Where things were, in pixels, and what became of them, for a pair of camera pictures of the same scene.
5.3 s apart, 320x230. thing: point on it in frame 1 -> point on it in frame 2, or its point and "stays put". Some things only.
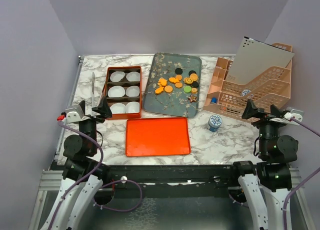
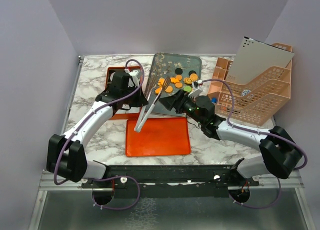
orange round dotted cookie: x=168 y=88 stays put
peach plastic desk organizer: x=271 y=87 stays put
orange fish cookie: x=173 y=79 stays put
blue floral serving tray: x=173 y=85 stays put
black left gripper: x=103 y=108 -> x=141 y=100
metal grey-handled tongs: x=93 y=81 -> x=151 y=100
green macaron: x=187 y=89 stays put
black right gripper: x=275 y=110 -> x=171 y=101
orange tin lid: x=157 y=136 stays put
